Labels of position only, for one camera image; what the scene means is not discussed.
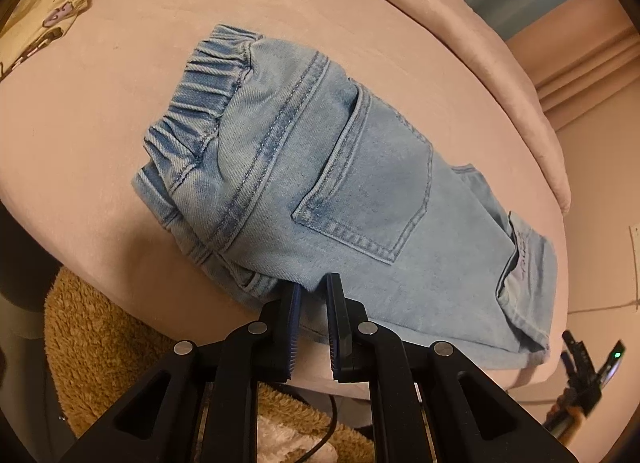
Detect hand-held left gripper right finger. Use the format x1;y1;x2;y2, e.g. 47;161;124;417
325;273;576;463

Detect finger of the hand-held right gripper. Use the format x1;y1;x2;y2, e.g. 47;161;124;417
561;330;598;380

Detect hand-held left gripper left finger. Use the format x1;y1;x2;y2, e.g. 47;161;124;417
59;283;304;463

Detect light blue denim pants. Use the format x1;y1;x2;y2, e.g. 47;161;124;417
131;24;558;370

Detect white fluffy cloth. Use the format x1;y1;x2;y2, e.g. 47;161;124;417
257;413;338;463

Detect brown fluffy rug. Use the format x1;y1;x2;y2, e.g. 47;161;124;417
44;267;376;463

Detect pink bed blanket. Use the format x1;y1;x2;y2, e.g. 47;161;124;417
0;0;573;401

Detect cream printed cloth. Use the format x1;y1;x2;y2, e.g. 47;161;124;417
0;0;98;81

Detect thin wall cord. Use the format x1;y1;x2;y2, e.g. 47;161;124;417
567;299;640;315

